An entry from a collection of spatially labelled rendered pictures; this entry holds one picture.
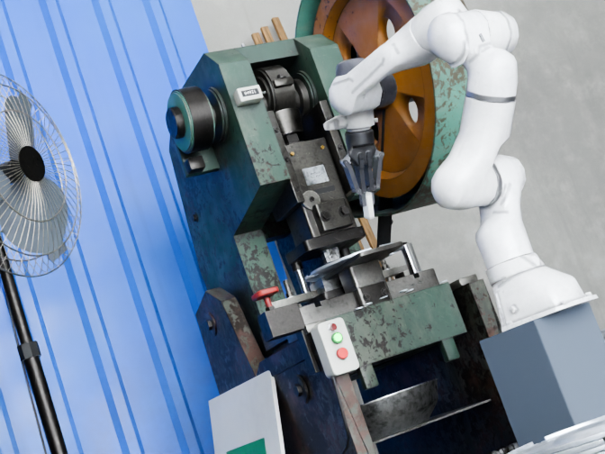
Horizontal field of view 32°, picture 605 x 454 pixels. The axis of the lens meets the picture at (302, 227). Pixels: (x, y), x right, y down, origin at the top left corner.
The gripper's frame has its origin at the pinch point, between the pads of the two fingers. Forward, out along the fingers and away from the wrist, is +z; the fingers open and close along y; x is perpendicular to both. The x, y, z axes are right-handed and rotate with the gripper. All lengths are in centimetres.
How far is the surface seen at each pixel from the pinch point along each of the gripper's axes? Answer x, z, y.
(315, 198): 23.3, -0.1, -2.9
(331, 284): 17.3, 23.7, -4.5
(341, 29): 64, -44, 37
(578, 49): 164, -14, 229
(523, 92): 158, 0, 187
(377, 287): 2.8, 23.7, 1.7
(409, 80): 28, -28, 36
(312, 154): 30.0, -11.6, 1.6
